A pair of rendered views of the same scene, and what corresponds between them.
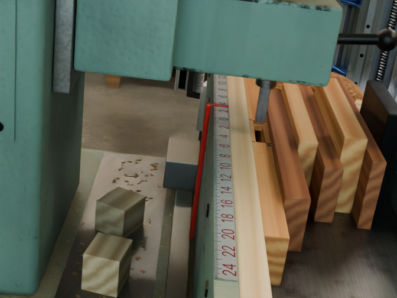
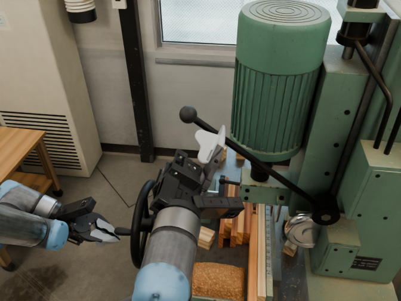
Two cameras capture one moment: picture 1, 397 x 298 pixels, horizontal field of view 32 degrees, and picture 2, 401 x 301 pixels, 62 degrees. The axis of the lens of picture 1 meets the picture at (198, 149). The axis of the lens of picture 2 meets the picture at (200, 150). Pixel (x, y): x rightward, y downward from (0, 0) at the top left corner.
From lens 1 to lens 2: 139 cm
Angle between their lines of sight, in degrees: 116
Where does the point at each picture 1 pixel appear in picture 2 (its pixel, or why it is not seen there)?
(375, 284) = (230, 174)
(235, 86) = (262, 230)
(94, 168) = (309, 291)
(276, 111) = (247, 214)
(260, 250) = not seen: hidden behind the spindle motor
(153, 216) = (279, 256)
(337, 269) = (237, 177)
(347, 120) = (231, 190)
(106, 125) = not seen: outside the picture
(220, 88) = (268, 220)
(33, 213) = not seen: hidden behind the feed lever
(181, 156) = (274, 262)
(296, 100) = (240, 216)
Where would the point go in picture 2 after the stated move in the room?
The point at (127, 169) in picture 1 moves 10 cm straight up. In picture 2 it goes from (295, 291) to (302, 272)
